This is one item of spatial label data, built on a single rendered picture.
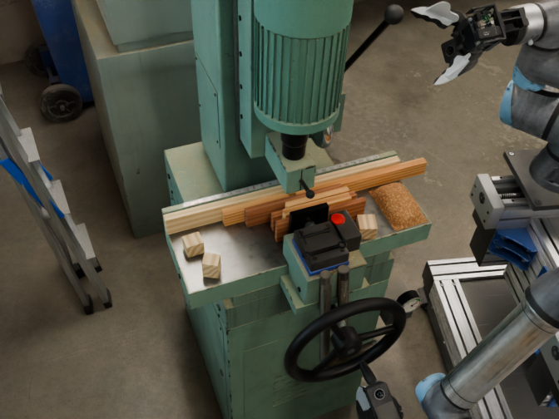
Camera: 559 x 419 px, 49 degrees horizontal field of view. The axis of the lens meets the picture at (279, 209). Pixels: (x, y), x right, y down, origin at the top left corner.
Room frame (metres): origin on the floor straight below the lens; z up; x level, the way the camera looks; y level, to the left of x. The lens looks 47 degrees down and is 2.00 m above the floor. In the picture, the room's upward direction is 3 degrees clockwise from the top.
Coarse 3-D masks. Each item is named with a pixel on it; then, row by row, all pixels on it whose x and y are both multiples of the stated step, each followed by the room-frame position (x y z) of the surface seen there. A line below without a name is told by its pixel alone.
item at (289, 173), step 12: (276, 132) 1.09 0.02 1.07; (276, 144) 1.05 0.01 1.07; (276, 156) 1.02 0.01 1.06; (276, 168) 1.01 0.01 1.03; (288, 168) 0.97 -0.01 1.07; (300, 168) 0.98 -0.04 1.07; (312, 168) 0.98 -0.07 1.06; (288, 180) 0.96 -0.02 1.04; (312, 180) 0.98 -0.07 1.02; (288, 192) 0.96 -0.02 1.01
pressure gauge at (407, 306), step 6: (402, 294) 0.93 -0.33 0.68; (408, 294) 0.93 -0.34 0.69; (414, 294) 0.93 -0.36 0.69; (402, 300) 0.91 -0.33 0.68; (408, 300) 0.91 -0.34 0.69; (414, 300) 0.92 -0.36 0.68; (420, 300) 0.92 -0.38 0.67; (408, 306) 0.91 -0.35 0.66; (414, 306) 0.92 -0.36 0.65; (408, 312) 0.91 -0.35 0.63
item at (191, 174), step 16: (192, 144) 1.34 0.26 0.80; (176, 160) 1.26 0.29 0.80; (192, 160) 1.27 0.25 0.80; (208, 160) 1.27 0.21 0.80; (320, 160) 1.29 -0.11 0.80; (176, 176) 1.20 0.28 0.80; (192, 176) 1.20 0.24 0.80; (208, 176) 1.21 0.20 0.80; (176, 192) 1.18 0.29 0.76; (192, 192) 1.14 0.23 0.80; (208, 192) 1.15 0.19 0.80; (224, 192) 1.15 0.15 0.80; (368, 272) 0.93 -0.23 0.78; (384, 272) 0.95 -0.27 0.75; (224, 304) 0.80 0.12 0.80; (256, 304) 0.81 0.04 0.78; (272, 304) 0.83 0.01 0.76; (288, 304) 0.84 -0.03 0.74; (224, 320) 0.79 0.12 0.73; (240, 320) 0.79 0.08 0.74; (256, 320) 0.81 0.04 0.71
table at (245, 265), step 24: (360, 192) 1.08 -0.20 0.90; (384, 216) 1.00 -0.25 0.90; (168, 240) 0.91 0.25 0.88; (216, 240) 0.90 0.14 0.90; (240, 240) 0.90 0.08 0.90; (264, 240) 0.91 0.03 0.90; (384, 240) 0.94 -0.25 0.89; (408, 240) 0.96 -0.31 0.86; (192, 264) 0.83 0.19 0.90; (240, 264) 0.83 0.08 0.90; (264, 264) 0.84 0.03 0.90; (288, 264) 0.84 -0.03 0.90; (192, 288) 0.76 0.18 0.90; (216, 288) 0.77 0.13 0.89; (240, 288) 0.80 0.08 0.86; (288, 288) 0.80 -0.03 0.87; (360, 288) 0.81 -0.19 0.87
